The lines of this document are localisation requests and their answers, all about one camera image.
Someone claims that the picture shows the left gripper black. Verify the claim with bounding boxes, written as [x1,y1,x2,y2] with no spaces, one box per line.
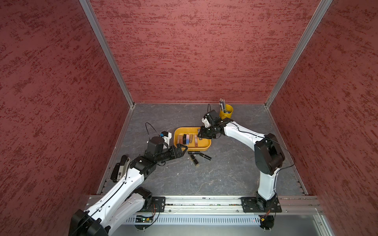
[155,144,188,164]

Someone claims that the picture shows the yellow storage tray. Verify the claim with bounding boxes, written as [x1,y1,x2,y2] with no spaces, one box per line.
[173,127,212,151]

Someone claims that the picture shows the silver black lipstick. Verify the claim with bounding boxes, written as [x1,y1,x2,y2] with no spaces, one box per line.
[197,129,202,140]

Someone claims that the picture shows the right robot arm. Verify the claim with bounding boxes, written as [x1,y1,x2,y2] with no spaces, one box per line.
[198,110,285,204]

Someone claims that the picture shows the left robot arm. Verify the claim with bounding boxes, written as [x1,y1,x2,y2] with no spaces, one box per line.
[69,136,188,236]

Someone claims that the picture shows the black gold square lipstick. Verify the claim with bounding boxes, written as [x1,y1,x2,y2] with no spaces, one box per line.
[190,154,199,167]

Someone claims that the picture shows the yellow pen bucket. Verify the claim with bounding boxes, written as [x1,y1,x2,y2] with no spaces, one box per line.
[219,104,233,120]

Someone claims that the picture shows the pens in bucket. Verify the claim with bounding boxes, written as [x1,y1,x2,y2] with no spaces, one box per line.
[219,99,228,114]

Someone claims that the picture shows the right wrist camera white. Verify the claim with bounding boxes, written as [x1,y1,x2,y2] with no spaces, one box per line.
[202,116,211,128]

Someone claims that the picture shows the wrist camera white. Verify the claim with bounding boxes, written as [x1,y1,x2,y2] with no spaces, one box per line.
[202,116,211,128]
[160,131,172,149]

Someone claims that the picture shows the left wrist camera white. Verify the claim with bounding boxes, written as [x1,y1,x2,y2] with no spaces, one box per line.
[160,131,172,149]

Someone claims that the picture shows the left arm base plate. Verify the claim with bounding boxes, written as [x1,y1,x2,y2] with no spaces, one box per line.
[146,196,166,213]

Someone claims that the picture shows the aluminium front rail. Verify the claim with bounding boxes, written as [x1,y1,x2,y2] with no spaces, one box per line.
[73,194,336,236]

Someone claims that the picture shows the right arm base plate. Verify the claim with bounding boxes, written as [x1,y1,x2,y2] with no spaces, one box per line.
[240,196,282,214]

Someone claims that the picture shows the right corner aluminium post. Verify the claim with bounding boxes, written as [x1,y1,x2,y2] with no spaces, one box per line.
[265,0,333,109]

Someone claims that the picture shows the corner aluminium post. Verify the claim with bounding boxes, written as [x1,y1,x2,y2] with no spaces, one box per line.
[265,0,333,109]
[79,0,135,109]

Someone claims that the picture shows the left corner aluminium post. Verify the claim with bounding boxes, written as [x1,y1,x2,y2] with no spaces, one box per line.
[79,0,135,109]

